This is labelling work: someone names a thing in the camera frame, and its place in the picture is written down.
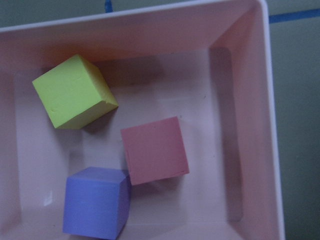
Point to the yellow-green foam block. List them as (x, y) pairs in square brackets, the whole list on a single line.
[(74, 93)]

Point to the purple foam block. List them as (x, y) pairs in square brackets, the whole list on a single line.
[(97, 202)]

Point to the pink foam block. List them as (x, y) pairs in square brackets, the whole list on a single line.
[(155, 151)]

